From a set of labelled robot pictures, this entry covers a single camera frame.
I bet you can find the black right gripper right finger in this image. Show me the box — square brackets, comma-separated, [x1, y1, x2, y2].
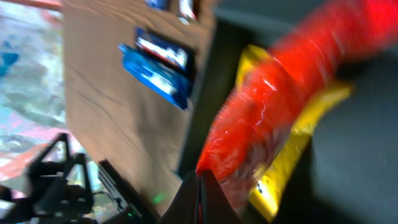
[200, 170, 243, 224]

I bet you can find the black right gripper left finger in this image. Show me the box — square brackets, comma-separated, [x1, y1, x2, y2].
[157, 171, 200, 224]

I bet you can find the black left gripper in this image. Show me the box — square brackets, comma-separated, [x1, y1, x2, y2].
[27, 133, 93, 218]

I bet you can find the yellow Hacks candy bag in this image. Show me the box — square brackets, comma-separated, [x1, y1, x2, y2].
[234, 43, 354, 223]

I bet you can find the red candy bag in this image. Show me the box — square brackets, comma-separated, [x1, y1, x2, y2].
[196, 0, 397, 212]

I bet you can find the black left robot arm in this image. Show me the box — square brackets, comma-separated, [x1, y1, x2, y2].
[1, 133, 94, 224]

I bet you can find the blue cookie pack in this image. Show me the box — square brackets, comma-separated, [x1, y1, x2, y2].
[119, 44, 192, 110]

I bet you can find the black open box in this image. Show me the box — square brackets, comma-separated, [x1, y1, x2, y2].
[177, 1, 397, 223]

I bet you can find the purple Dairy Milk bar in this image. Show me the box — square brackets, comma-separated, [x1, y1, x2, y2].
[135, 27, 194, 72]

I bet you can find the green white candy stick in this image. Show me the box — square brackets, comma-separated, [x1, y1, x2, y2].
[178, 0, 200, 24]

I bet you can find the blue Eclipse mint box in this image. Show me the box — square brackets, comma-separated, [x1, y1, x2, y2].
[144, 0, 169, 10]

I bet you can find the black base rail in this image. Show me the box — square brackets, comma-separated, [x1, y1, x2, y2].
[98, 160, 158, 224]

